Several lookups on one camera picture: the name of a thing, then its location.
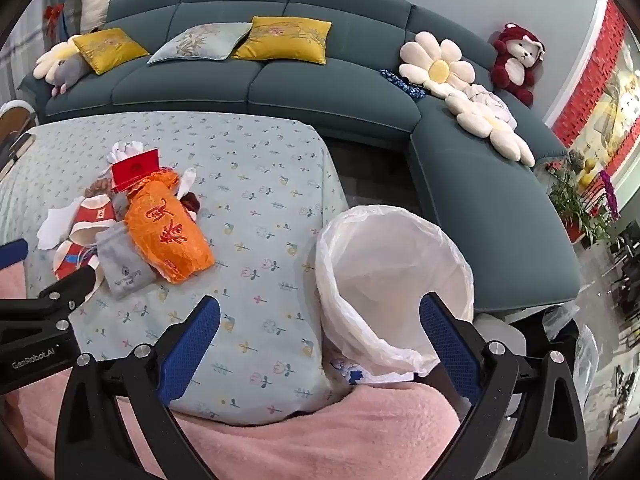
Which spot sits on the purple orchid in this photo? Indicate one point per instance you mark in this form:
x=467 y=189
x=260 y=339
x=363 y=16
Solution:
x=610 y=195

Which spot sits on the red and white paper cup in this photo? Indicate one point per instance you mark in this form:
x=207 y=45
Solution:
x=97 y=210
x=70 y=255

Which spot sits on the orange bag with red print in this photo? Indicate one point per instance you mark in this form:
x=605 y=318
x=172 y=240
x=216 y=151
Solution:
x=165 y=240

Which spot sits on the grey plush toy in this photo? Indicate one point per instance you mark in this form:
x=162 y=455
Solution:
x=70 y=74

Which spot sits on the green potted plant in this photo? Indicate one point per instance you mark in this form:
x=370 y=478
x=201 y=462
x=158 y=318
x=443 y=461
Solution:
x=572 y=200

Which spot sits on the dark red brown wrapper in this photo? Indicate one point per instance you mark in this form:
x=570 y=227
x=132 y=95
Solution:
x=191 y=206

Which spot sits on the white daisy pillow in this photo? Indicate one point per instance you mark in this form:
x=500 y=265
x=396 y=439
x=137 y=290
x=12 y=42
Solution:
x=52 y=57
x=505 y=140
x=437 y=67

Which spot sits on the yellow embroidered cushion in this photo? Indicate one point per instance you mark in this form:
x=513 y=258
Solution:
x=285 y=40
x=110 y=50

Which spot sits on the pink fleece blanket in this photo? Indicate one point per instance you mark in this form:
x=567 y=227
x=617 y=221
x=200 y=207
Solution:
x=325 y=440

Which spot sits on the white lined waste bin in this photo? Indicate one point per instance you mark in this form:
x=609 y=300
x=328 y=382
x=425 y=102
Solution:
x=380 y=270

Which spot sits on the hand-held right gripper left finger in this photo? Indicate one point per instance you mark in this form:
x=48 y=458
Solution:
x=195 y=350

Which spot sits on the white crumpled tissue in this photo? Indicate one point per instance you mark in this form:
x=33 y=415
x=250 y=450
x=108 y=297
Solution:
x=125 y=149

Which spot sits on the black office chair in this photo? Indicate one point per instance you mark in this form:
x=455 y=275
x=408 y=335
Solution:
x=625 y=265

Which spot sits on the white paper scrap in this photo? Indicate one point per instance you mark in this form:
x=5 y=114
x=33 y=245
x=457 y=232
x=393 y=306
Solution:
x=52 y=227

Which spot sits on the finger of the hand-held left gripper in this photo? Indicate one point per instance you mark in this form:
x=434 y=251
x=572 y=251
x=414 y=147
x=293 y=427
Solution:
x=70 y=287
x=12 y=255

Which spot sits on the light blue embroidered cushion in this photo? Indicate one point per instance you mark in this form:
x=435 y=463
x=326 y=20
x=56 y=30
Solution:
x=195 y=42

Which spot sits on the red envelope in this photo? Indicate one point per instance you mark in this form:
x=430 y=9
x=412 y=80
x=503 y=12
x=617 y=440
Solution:
x=135 y=170

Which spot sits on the red bow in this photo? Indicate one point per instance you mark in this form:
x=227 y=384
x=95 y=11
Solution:
x=54 y=12

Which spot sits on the red monkey plush toy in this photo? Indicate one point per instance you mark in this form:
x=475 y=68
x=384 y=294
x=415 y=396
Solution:
x=515 y=70

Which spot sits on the clear plastic bag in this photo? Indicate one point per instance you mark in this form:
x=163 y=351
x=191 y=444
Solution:
x=560 y=317
x=586 y=360

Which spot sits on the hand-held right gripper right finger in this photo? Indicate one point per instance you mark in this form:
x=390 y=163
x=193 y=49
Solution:
x=450 y=345

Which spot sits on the grey stool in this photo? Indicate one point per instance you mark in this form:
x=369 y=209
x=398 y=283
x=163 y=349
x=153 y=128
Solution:
x=497 y=332

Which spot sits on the light blue floral tablecloth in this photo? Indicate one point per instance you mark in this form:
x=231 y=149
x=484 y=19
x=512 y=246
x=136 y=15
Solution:
x=250 y=200

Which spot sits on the small white paper piece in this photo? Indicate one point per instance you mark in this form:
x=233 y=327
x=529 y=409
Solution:
x=187 y=182

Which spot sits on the teal sectional sofa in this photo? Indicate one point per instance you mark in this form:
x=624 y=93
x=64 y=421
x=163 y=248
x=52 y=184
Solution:
x=350 y=85

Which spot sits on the pale knotted cushion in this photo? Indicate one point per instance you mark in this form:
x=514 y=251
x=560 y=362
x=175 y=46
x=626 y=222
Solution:
x=487 y=102

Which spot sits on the red bordered wall mural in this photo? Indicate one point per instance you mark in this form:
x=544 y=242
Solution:
x=575 y=110

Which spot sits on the blue white printed packet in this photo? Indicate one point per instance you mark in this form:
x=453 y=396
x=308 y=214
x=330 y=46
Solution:
x=350 y=372

